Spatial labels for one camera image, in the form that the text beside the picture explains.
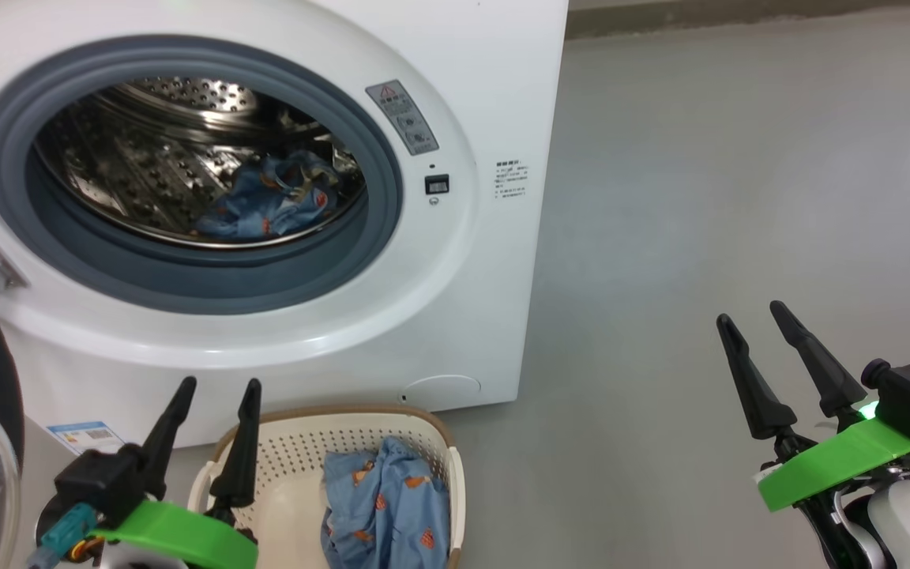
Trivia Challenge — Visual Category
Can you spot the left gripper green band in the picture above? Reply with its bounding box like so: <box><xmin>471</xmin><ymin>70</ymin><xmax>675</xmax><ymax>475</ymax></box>
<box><xmin>96</xmin><ymin>376</ymin><xmax>262</xmax><ymax>569</ymax></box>

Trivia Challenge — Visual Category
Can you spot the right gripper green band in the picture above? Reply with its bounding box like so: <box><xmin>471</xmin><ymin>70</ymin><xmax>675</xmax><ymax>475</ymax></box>
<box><xmin>716</xmin><ymin>300</ymin><xmax>910</xmax><ymax>513</ymax></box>

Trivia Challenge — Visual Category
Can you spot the cream perforated laundry basket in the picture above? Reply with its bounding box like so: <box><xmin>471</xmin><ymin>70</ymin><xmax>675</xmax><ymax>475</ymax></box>
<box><xmin>186</xmin><ymin>405</ymin><xmax>466</xmax><ymax>569</ymax></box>

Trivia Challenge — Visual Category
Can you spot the grey rubber door gasket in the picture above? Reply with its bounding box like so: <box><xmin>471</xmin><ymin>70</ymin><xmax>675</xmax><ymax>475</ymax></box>
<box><xmin>0</xmin><ymin>36</ymin><xmax>404</xmax><ymax>315</ymax></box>

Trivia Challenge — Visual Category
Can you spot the white front-load washing machine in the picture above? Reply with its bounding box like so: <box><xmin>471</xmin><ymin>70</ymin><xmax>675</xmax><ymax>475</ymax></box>
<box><xmin>0</xmin><ymin>0</ymin><xmax>569</xmax><ymax>453</ymax></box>

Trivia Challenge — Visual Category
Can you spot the blue energy label sticker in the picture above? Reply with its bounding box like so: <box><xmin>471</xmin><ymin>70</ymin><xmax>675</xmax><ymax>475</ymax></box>
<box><xmin>47</xmin><ymin>420</ymin><xmax>126</xmax><ymax>456</ymax></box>

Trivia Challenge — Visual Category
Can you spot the round white filter cover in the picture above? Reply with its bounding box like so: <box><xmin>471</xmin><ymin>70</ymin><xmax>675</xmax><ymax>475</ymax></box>
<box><xmin>404</xmin><ymin>374</ymin><xmax>482</xmax><ymax>413</ymax></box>

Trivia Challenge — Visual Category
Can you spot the stainless steel perforated drum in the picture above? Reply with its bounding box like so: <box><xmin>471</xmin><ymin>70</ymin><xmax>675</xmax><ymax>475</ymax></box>
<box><xmin>32</xmin><ymin>75</ymin><xmax>367</xmax><ymax>251</ymax></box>

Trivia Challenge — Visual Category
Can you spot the grey warning label sticker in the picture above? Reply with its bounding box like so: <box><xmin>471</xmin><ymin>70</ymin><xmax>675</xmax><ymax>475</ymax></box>
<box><xmin>366</xmin><ymin>79</ymin><xmax>439</xmax><ymax>156</ymax></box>

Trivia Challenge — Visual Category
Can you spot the teal plug left camera cable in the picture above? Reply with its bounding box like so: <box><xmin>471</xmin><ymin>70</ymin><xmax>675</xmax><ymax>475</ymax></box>
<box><xmin>26</xmin><ymin>503</ymin><xmax>100</xmax><ymax>569</ymax></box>

